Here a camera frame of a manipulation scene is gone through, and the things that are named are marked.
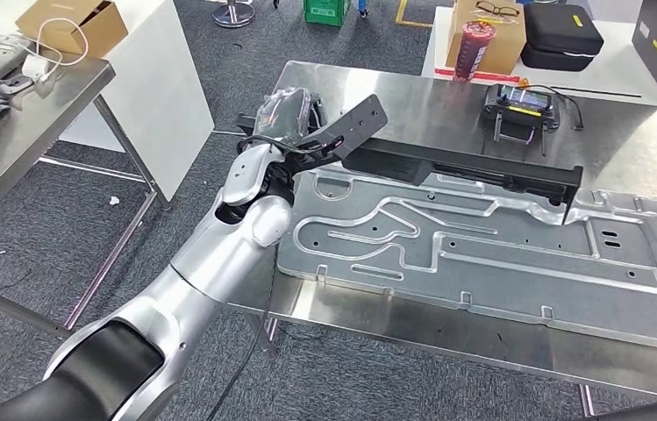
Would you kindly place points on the steel workbench table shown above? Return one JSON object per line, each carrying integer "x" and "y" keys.
{"x": 421, "y": 104}

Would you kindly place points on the chrome stanchion base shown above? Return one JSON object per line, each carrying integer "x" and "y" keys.
{"x": 234, "y": 14}

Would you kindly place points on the black plastic licence plate frame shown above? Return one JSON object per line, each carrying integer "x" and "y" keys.
{"x": 456, "y": 162}

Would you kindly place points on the yellow floor tape line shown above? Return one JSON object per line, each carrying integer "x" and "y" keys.
{"x": 406, "y": 20}

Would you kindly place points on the red drink cup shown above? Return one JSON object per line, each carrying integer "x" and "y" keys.
{"x": 474, "y": 52}

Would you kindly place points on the steel side table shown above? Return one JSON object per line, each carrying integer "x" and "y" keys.
{"x": 43, "y": 133}

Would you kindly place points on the black remote controller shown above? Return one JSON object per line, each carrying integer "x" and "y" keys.
{"x": 520, "y": 110}

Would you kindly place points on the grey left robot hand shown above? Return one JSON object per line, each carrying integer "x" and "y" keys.
{"x": 287, "y": 116}

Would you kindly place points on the red tape strip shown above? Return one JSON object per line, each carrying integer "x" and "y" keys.
{"x": 502, "y": 77}

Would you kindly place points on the white charger block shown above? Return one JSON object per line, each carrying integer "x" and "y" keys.
{"x": 36, "y": 68}

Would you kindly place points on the open cardboard box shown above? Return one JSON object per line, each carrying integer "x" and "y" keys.
{"x": 72, "y": 29}

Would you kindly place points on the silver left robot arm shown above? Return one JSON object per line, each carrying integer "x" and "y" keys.
{"x": 217, "y": 255}

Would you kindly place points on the black zip case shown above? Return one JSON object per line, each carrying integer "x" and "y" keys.
{"x": 560, "y": 35}

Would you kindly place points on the green plastic crate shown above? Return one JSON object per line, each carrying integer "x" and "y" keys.
{"x": 328, "y": 11}

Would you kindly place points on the black eyeglasses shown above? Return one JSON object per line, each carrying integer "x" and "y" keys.
{"x": 496, "y": 9}

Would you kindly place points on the tall cardboard box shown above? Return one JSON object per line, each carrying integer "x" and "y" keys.
{"x": 505, "y": 46}

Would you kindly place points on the white table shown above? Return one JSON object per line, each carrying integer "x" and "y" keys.
{"x": 613, "y": 81}

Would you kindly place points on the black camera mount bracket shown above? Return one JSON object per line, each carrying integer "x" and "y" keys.
{"x": 351, "y": 125}

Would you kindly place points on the small grey metal part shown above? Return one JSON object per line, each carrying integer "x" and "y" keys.
{"x": 11, "y": 86}

